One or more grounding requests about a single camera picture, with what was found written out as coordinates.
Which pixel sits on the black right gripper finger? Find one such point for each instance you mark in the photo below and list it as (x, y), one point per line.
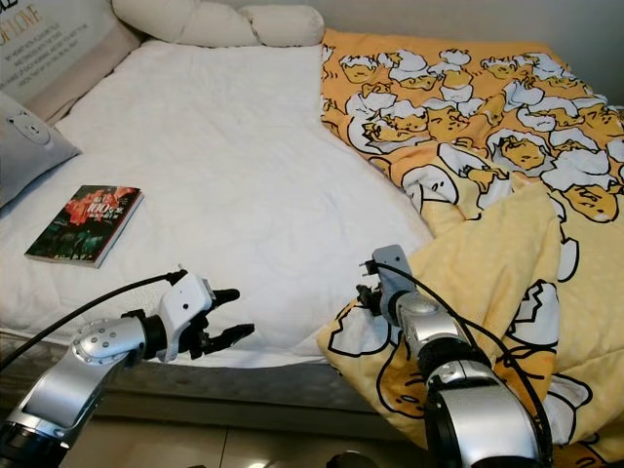
(361, 297)

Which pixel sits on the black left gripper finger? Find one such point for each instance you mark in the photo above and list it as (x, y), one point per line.
(226, 294)
(228, 338)

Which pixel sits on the dark green red book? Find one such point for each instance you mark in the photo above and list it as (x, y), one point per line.
(83, 224)

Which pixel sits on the yellow cartoon print quilt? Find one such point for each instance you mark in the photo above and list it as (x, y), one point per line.
(448, 107)

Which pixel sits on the grey bear face pillow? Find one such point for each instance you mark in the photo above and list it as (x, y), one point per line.
(29, 146)

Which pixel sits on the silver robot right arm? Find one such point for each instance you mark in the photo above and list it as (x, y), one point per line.
(429, 327)

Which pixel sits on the beige bed base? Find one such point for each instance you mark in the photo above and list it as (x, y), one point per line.
(234, 385)

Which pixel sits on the white quilted mattress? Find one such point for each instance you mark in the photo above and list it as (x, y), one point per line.
(234, 175)

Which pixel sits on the beige knotted bolster pillow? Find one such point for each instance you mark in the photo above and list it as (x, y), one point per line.
(175, 19)

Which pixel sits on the grey printed headboard cushion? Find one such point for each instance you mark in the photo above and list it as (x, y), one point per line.
(58, 39)

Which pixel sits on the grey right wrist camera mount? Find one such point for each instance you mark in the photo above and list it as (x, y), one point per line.
(390, 268)

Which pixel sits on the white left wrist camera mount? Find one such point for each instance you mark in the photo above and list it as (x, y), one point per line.
(185, 307)

